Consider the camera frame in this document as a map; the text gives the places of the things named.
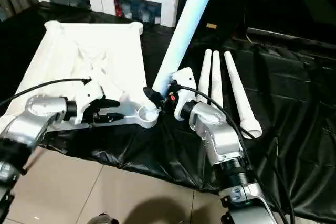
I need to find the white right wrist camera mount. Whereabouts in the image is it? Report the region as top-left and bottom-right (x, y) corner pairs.
(172, 68), (196, 121)

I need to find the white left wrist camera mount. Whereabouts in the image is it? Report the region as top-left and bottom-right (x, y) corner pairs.
(74, 82), (106, 125)

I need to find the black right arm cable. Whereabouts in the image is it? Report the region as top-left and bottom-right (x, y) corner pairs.
(178, 84), (296, 224)

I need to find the white plastic table leg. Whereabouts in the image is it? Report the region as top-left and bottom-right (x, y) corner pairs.
(209, 50), (224, 120)
(146, 0), (220, 112)
(198, 49), (214, 104)
(223, 50), (263, 140)

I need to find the black glossy mat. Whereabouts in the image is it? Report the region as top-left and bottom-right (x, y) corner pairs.
(0, 1), (336, 222)

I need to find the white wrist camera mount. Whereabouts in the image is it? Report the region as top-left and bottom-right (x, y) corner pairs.
(172, 68), (196, 121)
(74, 82), (106, 125)

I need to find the white plastic table top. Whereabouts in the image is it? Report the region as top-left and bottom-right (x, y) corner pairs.
(0, 20), (159, 133)

